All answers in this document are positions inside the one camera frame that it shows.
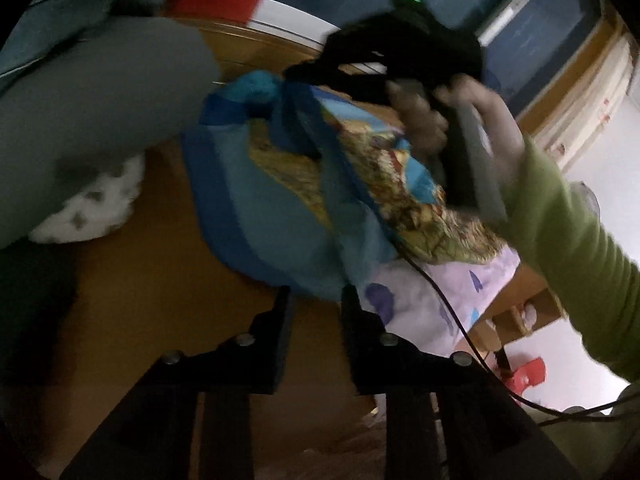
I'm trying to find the window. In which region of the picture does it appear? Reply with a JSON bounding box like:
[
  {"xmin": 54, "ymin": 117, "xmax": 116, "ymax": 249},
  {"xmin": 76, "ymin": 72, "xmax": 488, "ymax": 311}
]
[{"xmin": 250, "ymin": 0, "xmax": 603, "ymax": 118}]

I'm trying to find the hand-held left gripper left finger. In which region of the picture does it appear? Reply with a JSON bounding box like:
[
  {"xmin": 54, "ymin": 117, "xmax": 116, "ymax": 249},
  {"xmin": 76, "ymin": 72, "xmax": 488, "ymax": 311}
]
[{"xmin": 60, "ymin": 285, "xmax": 296, "ymax": 480}]

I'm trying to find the white fluffy cloth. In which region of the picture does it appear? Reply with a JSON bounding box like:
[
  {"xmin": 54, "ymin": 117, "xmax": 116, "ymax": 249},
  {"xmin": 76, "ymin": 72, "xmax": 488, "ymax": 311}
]
[{"xmin": 29, "ymin": 152, "xmax": 147, "ymax": 244}]

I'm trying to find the black cable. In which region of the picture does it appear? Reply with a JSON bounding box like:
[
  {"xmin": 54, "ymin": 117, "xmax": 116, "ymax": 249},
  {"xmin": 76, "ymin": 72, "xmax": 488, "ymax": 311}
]
[{"xmin": 400, "ymin": 250, "xmax": 640, "ymax": 421}]

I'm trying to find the pile of dark clothes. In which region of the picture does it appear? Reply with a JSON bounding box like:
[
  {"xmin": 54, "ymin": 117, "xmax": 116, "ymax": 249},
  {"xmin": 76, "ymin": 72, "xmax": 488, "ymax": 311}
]
[{"xmin": 0, "ymin": 0, "xmax": 223, "ymax": 253}]

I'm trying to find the red plastic stool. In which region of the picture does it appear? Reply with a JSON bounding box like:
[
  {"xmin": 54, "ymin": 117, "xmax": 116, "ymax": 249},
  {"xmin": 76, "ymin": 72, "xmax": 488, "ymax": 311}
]
[{"xmin": 500, "ymin": 356, "xmax": 548, "ymax": 392}]

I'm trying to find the cream curtain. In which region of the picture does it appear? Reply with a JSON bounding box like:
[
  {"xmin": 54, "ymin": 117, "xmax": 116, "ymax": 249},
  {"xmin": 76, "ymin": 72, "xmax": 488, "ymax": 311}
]
[{"xmin": 527, "ymin": 35, "xmax": 637, "ymax": 163}]

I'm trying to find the person's right hand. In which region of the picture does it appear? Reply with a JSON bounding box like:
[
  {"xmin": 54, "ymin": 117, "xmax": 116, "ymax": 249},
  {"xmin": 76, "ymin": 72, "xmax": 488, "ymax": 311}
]
[{"xmin": 389, "ymin": 73, "xmax": 527, "ymax": 198}]

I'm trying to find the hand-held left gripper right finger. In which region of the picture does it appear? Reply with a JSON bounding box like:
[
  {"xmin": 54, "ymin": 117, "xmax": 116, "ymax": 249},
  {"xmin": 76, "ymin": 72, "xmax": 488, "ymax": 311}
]
[{"xmin": 341, "ymin": 284, "xmax": 584, "ymax": 480}]

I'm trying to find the blue printed cloth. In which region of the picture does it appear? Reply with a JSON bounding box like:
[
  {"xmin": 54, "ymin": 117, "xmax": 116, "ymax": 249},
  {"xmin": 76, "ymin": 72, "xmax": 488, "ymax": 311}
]
[{"xmin": 180, "ymin": 70, "xmax": 506, "ymax": 301}]

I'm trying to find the lavender dotted mat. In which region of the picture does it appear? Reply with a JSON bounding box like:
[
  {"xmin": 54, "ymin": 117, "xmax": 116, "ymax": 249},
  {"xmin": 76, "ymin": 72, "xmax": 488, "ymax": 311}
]
[{"xmin": 350, "ymin": 245, "xmax": 523, "ymax": 361}]

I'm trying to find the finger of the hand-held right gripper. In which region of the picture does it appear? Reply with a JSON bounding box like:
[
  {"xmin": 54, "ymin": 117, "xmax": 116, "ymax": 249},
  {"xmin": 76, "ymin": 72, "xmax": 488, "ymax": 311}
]
[{"xmin": 284, "ymin": 59, "xmax": 397, "ymax": 106}]

